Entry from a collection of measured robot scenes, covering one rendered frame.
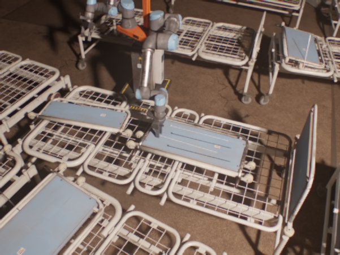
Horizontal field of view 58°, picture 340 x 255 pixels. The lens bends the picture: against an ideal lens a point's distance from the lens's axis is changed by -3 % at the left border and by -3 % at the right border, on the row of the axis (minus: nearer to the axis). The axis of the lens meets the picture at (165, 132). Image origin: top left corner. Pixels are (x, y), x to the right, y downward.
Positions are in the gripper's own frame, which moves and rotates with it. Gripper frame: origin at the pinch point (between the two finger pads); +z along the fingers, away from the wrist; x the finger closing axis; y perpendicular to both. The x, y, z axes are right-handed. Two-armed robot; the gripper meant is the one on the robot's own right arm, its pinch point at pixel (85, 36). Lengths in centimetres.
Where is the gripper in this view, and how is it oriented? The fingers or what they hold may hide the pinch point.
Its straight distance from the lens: 286.7
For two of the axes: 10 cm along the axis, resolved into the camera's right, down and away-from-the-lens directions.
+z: -2.5, 8.9, 3.8
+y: 7.5, -0.8, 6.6
